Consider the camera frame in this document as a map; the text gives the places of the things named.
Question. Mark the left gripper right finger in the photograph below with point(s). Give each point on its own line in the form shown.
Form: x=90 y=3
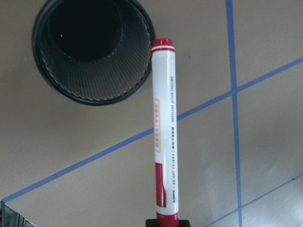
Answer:
x=184 y=223

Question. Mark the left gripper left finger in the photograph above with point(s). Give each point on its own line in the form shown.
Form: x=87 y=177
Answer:
x=151 y=223

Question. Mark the red white marker pen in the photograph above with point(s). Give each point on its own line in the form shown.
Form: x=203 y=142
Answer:
x=163 y=62

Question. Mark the left black mesh pen cup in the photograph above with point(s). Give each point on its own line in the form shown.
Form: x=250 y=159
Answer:
x=94 y=52

